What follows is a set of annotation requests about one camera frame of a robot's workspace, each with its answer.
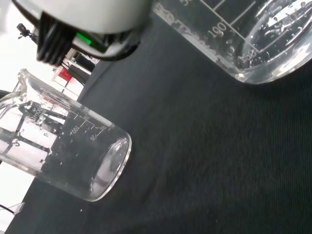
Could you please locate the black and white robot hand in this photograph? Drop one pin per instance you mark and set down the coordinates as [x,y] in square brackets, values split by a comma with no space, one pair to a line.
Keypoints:
[92,14]

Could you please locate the black box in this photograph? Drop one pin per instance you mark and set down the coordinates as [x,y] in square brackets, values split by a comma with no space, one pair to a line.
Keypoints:
[83,65]

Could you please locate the red box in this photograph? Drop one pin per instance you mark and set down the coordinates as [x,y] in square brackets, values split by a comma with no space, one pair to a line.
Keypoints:
[65,76]

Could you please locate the black bench cloth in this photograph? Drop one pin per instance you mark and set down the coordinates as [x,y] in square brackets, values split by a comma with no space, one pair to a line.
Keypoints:
[195,146]

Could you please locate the clear acrylic cloth clip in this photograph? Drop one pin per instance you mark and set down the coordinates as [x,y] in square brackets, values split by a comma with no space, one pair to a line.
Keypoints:
[19,207]

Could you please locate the black camera on tripod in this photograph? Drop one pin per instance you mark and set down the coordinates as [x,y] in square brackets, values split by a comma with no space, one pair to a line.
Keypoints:
[23,29]

